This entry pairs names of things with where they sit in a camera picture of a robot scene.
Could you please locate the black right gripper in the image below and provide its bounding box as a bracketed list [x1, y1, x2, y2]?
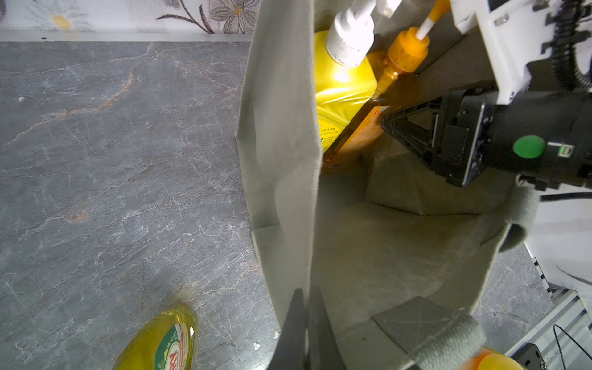
[381, 81, 497, 187]

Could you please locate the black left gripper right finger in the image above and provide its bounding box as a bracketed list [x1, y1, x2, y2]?
[308, 287, 346, 370]

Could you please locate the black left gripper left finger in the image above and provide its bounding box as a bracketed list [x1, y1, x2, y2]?
[267, 288, 307, 370]

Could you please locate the large orange pump soap bottle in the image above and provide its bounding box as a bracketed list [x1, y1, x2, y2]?
[322, 0, 451, 172]

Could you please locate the large yellow pump soap bottle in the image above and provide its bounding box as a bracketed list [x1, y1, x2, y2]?
[314, 1, 401, 151]

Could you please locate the green fabric shopping bag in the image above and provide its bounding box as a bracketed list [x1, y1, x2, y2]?
[237, 1, 539, 369]

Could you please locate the green bottle red cap rear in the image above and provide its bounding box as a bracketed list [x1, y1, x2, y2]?
[113, 304, 198, 369]

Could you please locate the orange bottle yellow cap left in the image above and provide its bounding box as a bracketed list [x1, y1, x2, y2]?
[458, 348, 524, 370]

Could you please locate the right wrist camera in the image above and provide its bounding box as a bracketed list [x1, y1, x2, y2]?
[450, 0, 569, 105]

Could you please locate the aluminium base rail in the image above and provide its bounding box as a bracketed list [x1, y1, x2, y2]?
[503, 244, 592, 370]

